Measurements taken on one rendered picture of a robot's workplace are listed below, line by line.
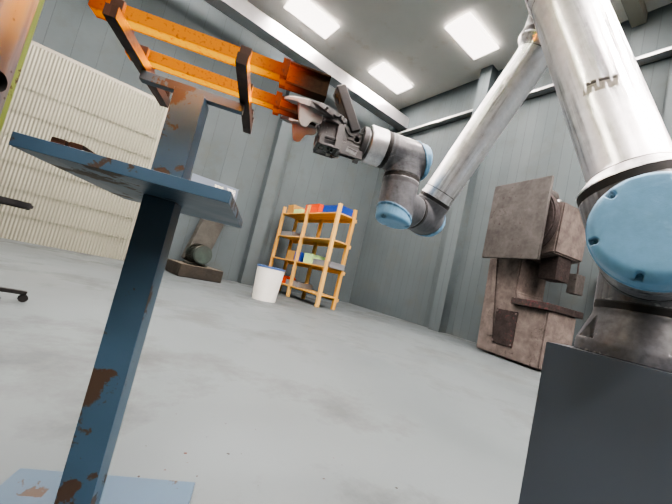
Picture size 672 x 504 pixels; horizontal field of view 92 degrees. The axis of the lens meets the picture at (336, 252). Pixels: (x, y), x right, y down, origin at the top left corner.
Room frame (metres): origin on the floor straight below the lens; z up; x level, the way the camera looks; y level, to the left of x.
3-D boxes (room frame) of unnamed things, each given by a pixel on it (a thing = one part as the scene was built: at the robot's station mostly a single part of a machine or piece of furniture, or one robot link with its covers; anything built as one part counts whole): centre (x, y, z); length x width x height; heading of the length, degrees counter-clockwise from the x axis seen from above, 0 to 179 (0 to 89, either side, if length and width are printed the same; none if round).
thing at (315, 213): (7.70, 0.65, 1.13); 2.50 x 0.67 x 2.26; 36
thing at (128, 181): (0.67, 0.37, 0.71); 0.40 x 0.30 x 0.02; 13
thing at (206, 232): (7.02, 2.85, 0.91); 1.05 x 1.04 x 1.81; 36
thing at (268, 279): (5.70, 1.04, 0.29); 0.51 x 0.48 x 0.59; 125
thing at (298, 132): (0.77, 0.16, 0.96); 0.09 x 0.03 x 0.06; 81
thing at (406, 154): (0.79, -0.11, 0.96); 0.12 x 0.09 x 0.10; 104
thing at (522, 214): (5.30, -3.32, 1.53); 1.57 x 1.45 x 3.06; 36
